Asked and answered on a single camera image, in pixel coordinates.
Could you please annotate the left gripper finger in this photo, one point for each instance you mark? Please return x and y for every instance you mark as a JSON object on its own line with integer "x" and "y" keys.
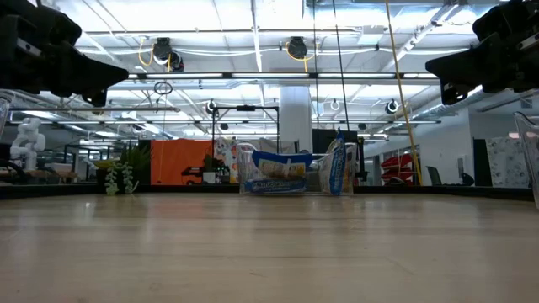
{"x": 84, "y": 73}
{"x": 99, "y": 99}

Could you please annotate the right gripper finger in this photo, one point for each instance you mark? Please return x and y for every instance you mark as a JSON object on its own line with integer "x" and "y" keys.
{"x": 471, "y": 63}
{"x": 451, "y": 94}

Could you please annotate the clear plastic bin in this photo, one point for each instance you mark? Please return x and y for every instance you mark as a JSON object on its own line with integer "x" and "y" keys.
{"x": 3, "y": 111}
{"x": 313, "y": 181}
{"x": 528, "y": 147}

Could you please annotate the green succulent plant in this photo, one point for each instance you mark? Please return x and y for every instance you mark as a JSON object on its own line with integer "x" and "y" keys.
{"x": 135, "y": 162}

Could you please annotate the black partition panel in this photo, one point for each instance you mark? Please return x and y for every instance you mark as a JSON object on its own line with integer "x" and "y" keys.
{"x": 480, "y": 162}

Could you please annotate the white robot figure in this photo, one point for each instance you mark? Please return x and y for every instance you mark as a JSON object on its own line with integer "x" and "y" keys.
{"x": 28, "y": 139}

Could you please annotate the black office chair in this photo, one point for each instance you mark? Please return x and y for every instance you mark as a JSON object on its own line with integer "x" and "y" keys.
{"x": 433, "y": 174}

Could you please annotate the red storage bins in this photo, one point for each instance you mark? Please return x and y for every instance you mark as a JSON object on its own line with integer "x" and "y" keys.
{"x": 398, "y": 162}

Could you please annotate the floral patterned cloth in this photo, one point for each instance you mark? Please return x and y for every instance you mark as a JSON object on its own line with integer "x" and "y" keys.
{"x": 507, "y": 162}

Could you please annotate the long ceiling light bar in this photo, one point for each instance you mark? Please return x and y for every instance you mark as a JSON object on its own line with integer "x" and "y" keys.
{"x": 189, "y": 76}

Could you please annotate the orange-red partition panel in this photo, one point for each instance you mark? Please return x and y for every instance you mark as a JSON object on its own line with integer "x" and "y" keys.
{"x": 172, "y": 157}

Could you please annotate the black cabinet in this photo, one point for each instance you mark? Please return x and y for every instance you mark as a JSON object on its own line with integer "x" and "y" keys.
{"x": 324, "y": 139}

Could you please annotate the white pillar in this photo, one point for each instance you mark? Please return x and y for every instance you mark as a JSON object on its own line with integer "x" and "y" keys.
{"x": 295, "y": 122}

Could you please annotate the black metal table frame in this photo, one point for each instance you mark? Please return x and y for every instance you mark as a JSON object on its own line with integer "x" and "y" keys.
{"x": 421, "y": 189}

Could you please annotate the black metal rack frame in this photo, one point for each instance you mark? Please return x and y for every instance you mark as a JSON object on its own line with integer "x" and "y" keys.
{"x": 246, "y": 107}

